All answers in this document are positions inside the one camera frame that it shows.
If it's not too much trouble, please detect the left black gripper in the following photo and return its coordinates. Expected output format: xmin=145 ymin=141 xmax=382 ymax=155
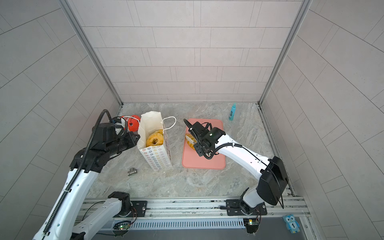
xmin=105 ymin=131 xmax=143 ymax=158

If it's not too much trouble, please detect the small ridged bread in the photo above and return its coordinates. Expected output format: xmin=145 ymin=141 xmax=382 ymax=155
xmin=185 ymin=133 xmax=197 ymax=150

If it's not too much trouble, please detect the braided ring bread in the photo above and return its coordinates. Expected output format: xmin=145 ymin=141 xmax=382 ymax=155
xmin=146 ymin=131 xmax=164 ymax=147

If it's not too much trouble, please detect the white paper bag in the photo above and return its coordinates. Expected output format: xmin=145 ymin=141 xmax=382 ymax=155
xmin=137 ymin=111 xmax=177 ymax=171

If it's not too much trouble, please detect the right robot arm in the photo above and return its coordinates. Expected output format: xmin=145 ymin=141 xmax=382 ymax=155
xmin=184 ymin=119 xmax=289 ymax=215

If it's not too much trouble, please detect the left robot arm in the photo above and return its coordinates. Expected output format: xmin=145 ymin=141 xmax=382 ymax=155
xmin=34 ymin=110 xmax=140 ymax=240

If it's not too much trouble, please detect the pink tray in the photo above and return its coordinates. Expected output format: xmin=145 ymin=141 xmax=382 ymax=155
xmin=182 ymin=119 xmax=226 ymax=170

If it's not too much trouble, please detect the red shark plush toy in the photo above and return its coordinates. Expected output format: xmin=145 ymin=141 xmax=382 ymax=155
xmin=123 ymin=115 xmax=141 ymax=132

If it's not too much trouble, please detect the small metal fitting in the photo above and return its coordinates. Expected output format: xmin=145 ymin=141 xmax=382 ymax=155
xmin=127 ymin=168 xmax=138 ymax=176

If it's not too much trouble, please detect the teal bottle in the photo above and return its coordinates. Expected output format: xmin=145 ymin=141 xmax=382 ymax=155
xmin=229 ymin=103 xmax=237 ymax=121

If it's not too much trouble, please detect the blue owl number tag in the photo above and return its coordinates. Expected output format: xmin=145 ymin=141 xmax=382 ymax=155
xmin=283 ymin=215 xmax=300 ymax=234

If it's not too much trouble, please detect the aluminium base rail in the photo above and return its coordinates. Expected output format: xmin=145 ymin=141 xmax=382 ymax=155
xmin=75 ymin=189 xmax=311 ymax=236

